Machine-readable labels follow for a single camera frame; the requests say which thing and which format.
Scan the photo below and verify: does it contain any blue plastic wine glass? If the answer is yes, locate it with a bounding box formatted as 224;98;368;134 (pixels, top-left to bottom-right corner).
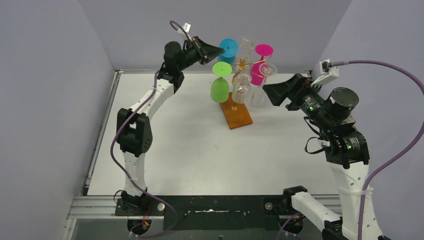
218;38;239;65

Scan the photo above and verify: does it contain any clear tall flute glass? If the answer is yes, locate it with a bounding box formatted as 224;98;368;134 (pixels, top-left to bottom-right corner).
250;62;278;108

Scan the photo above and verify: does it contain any pink plastic wine glass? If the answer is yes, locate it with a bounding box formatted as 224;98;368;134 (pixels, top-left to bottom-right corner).
250;43;277;87

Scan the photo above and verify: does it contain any clear round wine glass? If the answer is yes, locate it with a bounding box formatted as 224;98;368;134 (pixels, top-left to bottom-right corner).
234;36;254;74

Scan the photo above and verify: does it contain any clear patterned wine glass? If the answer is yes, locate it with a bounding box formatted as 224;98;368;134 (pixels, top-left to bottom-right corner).
231;73;252;104

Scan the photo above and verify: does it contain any green plastic wine glass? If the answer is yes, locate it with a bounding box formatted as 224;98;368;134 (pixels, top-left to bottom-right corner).
210;61;232;103

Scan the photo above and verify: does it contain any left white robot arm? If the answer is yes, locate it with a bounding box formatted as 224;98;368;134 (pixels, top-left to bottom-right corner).
110;36;226;215

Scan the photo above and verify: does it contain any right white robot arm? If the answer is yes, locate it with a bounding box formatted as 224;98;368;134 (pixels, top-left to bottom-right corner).
263;74;385;240

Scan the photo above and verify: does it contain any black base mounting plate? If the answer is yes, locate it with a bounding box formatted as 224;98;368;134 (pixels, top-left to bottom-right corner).
114;191;304;238

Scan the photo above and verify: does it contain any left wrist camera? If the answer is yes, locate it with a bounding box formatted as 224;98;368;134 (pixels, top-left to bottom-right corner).
176;22;192;42

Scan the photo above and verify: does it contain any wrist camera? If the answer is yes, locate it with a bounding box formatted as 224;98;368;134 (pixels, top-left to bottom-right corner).
310;59;340;89
176;22;192;42

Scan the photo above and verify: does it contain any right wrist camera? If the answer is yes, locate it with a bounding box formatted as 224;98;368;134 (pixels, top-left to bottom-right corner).
310;59;340;89

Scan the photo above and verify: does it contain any gold wire glass rack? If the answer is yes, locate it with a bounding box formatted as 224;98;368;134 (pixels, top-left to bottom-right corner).
219;43;274;130

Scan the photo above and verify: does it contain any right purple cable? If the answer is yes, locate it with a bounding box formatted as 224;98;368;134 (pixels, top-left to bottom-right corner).
331;59;424;240

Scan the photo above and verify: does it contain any purple cable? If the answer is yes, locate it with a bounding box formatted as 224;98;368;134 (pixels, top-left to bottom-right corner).
331;59;424;240
109;20;193;239

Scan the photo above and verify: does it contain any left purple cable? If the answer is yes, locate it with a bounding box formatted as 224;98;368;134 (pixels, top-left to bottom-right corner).
109;20;193;239

